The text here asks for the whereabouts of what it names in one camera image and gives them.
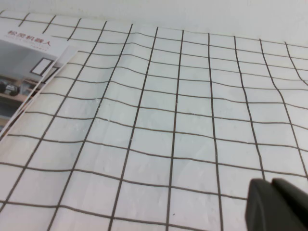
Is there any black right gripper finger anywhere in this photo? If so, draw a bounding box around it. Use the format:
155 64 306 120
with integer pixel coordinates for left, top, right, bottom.
244 177 308 231

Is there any AgileX robot brochure book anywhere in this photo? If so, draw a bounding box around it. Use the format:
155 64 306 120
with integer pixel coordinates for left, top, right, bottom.
0 18 80 141

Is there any white black-grid tablecloth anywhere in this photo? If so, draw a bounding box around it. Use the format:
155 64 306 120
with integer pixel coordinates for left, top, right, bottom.
0 10 308 231

